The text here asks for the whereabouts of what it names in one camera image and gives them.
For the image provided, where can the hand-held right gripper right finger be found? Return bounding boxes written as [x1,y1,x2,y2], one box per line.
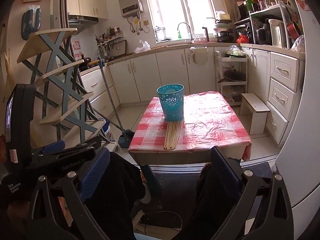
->
[210,146,294,240]

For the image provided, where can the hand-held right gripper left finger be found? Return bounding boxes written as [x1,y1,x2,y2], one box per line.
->
[26,147,112,240]

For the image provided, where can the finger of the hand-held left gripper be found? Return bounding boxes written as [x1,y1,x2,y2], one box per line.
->
[64,136,102,157]
[31,140,66,160]

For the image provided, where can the row of wooden chopsticks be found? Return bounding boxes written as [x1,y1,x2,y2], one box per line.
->
[164,120,184,152]

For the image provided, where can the teal perforated plastic bucket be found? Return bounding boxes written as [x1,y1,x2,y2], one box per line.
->
[157,84,185,122]

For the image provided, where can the dark cloth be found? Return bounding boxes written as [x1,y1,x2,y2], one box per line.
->
[172,164,242,240]
[95,151,147,240]

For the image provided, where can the red checkered plastic tablecloth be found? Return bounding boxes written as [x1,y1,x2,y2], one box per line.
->
[128,92,252,162]

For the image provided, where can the small wooden stool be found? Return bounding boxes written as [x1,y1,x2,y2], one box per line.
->
[240,93,271,135]

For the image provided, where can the wooden folding shelf rack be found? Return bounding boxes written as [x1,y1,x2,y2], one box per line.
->
[16,28,112,143]

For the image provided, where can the black pan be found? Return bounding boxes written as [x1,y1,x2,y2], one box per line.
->
[217,70,247,83]

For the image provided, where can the white refrigerator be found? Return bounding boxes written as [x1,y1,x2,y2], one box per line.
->
[274,0,320,230]

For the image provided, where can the white trolley cart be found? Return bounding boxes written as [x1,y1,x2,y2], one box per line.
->
[215,51,248,105]

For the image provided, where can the white hanging bin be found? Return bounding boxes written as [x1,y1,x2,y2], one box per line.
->
[189,46,208,65]

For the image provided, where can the white plastic bag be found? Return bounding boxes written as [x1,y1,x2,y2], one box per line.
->
[135,40,151,53]

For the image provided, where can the plastic bag of greens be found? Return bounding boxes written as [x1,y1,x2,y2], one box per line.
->
[226,45,247,57]

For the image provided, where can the range hood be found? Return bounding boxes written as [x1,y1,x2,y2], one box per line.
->
[66,14,99,28]

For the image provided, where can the chrome kitchen faucet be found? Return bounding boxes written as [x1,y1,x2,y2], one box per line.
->
[177,22,197,43]

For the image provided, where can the black pot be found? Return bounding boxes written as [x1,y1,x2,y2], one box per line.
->
[255,27,268,45]

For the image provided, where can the black toaster oven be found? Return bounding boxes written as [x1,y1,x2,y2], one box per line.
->
[235,22,252,43]

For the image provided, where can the stack of pots and dishes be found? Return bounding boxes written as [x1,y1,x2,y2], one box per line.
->
[214,11,234,43]

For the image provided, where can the white electric kettle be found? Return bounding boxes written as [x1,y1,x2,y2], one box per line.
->
[269,19,287,48]

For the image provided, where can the silver water heater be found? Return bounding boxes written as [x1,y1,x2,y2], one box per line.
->
[117,0,144,18]

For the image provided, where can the red pan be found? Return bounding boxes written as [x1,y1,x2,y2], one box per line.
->
[287,22,300,37]

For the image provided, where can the white countertop shelf rack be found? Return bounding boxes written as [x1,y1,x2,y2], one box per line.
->
[249,4,298,49]

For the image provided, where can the kitchen window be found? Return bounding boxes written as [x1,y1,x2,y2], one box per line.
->
[142,0,225,43]

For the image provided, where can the blue dustpan with metal handle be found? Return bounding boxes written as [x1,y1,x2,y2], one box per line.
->
[89,57,135,148]

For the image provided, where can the red wall sticker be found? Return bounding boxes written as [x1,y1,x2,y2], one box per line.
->
[72,41,82,57]

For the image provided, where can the wall utensil rack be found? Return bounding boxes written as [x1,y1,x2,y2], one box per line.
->
[96,27,125,58]

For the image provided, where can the grey sliding door frame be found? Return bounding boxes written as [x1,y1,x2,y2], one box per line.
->
[50,0,69,30]

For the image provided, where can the cream wall cabinets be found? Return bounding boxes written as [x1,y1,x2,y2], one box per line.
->
[66,0,109,20]

